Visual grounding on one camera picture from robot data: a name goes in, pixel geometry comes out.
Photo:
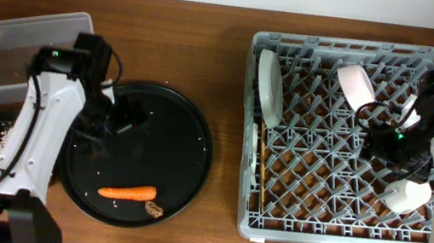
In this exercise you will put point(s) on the orange carrot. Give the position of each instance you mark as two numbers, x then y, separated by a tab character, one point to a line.
141	193

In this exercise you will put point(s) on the brown food scrap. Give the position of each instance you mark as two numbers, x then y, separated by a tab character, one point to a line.
153	210

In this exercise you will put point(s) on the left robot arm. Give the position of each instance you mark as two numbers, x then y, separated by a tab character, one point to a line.
64	85

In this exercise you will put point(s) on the rice and food scraps pile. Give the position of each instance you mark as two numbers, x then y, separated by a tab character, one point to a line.
4	136

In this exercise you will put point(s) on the wooden chopstick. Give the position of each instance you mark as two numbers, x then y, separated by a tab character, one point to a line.
262	167

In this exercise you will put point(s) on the grey plate with food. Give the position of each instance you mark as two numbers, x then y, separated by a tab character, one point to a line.
270	88

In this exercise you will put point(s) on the clear plastic bin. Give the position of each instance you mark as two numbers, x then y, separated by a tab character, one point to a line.
21	39

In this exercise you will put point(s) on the grey dishwasher rack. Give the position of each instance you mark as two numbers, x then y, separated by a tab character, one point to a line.
317	188

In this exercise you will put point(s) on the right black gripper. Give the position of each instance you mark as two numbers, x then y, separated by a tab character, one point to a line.
375	143

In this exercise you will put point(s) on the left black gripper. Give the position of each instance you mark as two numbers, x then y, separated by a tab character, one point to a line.
129	116

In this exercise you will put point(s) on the white plastic fork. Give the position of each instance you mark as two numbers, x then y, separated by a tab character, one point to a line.
253	155

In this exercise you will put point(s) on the cream white cup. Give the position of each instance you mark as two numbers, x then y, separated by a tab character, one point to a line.
405	196

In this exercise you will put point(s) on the round black tray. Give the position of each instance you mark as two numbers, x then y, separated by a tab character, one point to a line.
171	151

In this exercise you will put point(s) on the white bowl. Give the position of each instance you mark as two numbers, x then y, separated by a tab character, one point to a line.
356	86

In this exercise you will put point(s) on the white label sticker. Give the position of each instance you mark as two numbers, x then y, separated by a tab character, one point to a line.
257	239

